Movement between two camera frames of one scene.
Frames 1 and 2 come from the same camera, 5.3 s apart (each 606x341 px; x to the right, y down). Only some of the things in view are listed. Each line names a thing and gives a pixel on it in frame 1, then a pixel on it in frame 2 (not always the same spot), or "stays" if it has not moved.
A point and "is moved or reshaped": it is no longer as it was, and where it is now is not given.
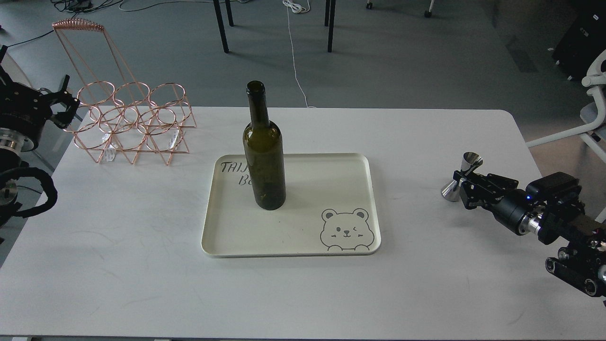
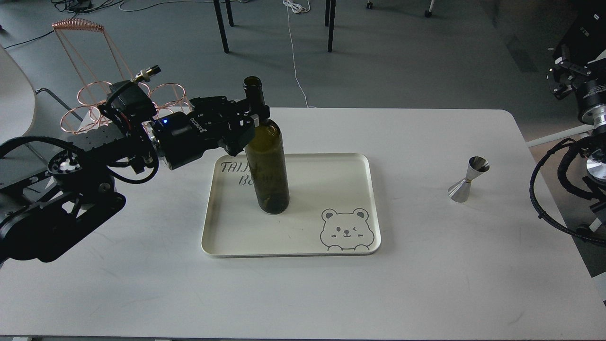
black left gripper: x=23 y=108 → x=180 y=137
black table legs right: x=331 y=22 stays
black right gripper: x=510 y=209 → x=590 y=93
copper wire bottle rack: x=144 y=122 stays
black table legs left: x=221 y=23 stays
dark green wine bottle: x=263 y=147 stays
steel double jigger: x=451 y=192 is moved or reshaped
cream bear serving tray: x=329 y=210 stays
